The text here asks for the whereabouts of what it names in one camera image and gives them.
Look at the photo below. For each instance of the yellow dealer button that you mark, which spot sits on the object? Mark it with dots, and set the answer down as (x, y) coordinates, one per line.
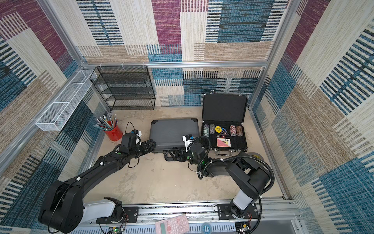
(218, 129)

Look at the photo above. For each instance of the black poker set case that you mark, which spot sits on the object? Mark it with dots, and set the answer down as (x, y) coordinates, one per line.
(224, 110)

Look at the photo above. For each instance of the white mesh wall basket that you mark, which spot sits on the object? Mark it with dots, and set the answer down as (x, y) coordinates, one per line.
(63, 106)

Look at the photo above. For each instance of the red poker chip stack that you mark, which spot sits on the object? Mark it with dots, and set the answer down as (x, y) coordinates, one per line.
(233, 131)

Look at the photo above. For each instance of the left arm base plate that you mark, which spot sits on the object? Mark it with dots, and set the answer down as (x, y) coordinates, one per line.
(126, 215)

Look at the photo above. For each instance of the pink playing card deck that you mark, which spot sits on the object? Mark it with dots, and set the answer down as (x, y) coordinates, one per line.
(223, 142)

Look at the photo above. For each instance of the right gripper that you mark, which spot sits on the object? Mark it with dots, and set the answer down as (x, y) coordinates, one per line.
(181, 153)

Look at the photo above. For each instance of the grey poker chip stack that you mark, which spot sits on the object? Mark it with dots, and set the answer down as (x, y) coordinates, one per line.
(212, 129)

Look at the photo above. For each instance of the grey tape roll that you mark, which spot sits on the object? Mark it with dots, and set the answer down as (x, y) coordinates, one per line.
(255, 155)

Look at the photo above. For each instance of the grey poker set case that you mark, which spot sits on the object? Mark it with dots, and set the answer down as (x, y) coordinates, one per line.
(167, 134)

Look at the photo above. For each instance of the brown poker chip stack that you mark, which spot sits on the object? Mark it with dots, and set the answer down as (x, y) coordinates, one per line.
(239, 131)

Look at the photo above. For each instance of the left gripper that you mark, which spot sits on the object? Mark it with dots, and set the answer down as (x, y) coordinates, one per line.
(151, 149)

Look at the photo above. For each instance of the blue tape roll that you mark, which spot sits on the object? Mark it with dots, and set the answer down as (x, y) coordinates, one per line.
(206, 228)

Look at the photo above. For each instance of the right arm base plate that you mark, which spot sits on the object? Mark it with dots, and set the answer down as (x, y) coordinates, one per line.
(231, 211)

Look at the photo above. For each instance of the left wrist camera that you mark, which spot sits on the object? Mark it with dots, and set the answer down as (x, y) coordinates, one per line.
(132, 139)

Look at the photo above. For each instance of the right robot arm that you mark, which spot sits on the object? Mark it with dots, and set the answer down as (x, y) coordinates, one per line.
(252, 175)

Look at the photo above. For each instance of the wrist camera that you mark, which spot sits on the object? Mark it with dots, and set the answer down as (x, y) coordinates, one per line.
(132, 139)
(187, 139)

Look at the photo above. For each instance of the black mesh shelf rack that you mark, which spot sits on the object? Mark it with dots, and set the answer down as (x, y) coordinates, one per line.
(125, 87)

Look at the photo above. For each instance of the pink calculator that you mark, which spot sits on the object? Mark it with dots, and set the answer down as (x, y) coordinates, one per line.
(175, 225)

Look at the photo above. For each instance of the red metal pencil bucket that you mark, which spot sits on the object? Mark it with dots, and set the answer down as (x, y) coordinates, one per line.
(113, 131)

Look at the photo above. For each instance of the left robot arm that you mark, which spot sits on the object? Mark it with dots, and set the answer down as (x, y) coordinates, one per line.
(62, 208)

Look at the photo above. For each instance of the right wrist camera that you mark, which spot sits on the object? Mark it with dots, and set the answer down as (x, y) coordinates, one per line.
(187, 139)

